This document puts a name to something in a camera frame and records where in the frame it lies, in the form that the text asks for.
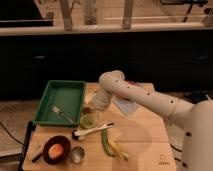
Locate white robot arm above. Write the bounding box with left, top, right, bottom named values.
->
left=92, top=70, right=213, bottom=171

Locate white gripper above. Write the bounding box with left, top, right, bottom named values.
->
left=92, top=88, right=112, bottom=111

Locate black and white brush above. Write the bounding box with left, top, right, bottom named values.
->
left=72, top=122, right=114, bottom=140

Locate green plastic tray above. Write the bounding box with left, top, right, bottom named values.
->
left=33, top=80, right=86, bottom=127

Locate black marker pen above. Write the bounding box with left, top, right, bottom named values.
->
left=31, top=150, right=43, bottom=163

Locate dark brown bowl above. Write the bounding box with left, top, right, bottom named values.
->
left=42, top=136, right=71, bottom=165

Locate green bean pod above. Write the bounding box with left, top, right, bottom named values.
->
left=101, top=130, right=115, bottom=157

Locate light blue cloth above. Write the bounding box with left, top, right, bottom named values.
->
left=112, top=97, right=139, bottom=116

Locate small silver metal cup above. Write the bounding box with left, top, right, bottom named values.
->
left=69, top=146, right=85, bottom=164

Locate black cable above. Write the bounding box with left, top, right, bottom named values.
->
left=0, top=122, right=25, bottom=147

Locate clear green plastic cup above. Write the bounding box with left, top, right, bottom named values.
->
left=80, top=112, right=99, bottom=129

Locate silver metal fork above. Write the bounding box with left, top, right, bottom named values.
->
left=51, top=106, right=74, bottom=123

